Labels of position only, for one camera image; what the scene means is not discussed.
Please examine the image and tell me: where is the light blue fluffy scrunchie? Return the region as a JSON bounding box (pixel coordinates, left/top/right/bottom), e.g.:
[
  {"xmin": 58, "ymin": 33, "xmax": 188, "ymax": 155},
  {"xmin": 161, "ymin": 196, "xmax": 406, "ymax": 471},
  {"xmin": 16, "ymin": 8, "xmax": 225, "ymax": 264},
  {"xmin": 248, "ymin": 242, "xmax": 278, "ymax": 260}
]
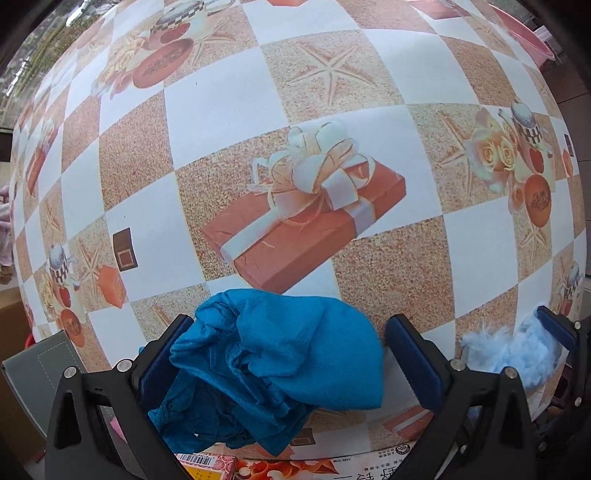
[{"xmin": 460, "ymin": 315, "xmax": 561, "ymax": 391}]

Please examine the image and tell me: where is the grey open storage box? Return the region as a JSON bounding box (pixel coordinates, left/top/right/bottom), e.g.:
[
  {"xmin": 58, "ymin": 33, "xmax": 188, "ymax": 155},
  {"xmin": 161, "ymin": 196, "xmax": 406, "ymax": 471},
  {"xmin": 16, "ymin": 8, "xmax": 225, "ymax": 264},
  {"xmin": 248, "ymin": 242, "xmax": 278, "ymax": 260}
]
[{"xmin": 2, "ymin": 331, "xmax": 89, "ymax": 440}]

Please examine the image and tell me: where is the blue cloth scrunchie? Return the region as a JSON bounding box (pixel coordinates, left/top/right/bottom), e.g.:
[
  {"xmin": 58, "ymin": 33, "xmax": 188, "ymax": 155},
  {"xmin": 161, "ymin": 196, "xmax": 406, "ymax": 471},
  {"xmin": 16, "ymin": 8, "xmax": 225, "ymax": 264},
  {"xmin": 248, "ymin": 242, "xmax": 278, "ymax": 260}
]
[{"xmin": 148, "ymin": 289, "xmax": 385, "ymax": 457}]

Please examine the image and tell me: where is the patterned checkered tablecloth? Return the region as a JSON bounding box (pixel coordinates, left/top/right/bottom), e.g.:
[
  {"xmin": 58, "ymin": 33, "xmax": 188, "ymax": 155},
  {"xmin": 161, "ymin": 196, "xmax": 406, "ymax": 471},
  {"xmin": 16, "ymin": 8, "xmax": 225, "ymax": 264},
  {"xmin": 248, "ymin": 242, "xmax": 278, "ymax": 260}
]
[{"xmin": 9, "ymin": 0, "xmax": 588, "ymax": 462}]

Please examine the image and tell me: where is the lilac towel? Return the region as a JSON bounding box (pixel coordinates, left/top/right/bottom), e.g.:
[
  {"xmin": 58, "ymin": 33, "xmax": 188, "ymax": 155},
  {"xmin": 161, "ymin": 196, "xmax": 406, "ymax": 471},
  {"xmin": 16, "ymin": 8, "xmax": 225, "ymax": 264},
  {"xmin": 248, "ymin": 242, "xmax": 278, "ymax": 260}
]
[{"xmin": 0, "ymin": 184, "xmax": 14, "ymax": 286}]

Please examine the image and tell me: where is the red patterned paper box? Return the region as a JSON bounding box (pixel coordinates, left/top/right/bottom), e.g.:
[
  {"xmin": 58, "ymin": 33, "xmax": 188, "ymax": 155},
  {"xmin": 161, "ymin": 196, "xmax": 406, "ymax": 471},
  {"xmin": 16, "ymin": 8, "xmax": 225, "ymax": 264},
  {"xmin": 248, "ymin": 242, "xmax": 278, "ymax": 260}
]
[{"xmin": 176, "ymin": 442, "xmax": 415, "ymax": 480}]

